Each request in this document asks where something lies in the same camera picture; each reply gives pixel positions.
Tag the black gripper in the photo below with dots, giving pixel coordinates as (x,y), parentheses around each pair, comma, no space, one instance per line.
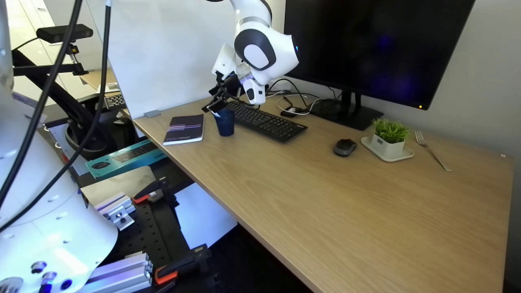
(224,91)

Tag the orange black clamp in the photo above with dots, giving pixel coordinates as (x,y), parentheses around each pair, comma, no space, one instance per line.
(190,262)

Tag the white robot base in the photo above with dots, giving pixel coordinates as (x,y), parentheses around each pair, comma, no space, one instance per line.
(50,241)

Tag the blue plastic cup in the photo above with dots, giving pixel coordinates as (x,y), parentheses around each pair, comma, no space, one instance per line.
(224,122)

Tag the silver aluminium extrusion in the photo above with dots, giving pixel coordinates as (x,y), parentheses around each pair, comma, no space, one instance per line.
(125,275)

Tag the black computer monitor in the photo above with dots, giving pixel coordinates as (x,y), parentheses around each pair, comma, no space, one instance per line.
(395,51)

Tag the black camera on stand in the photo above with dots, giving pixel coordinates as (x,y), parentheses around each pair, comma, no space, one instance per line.
(57,33)

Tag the small green potted plant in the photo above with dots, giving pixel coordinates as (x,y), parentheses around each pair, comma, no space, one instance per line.
(387,140)

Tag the white partition board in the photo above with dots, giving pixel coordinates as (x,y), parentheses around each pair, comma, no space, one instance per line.
(162,51)

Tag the dark purple striped notebook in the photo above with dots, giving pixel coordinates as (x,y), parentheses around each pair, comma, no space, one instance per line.
(184,129)

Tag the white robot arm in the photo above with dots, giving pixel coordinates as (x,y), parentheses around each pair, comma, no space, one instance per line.
(257,56)

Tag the black computer mouse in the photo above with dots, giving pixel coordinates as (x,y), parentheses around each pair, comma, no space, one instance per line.
(343,147)

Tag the black computer keyboard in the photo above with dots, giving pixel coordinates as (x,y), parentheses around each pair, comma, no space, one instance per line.
(263,122)

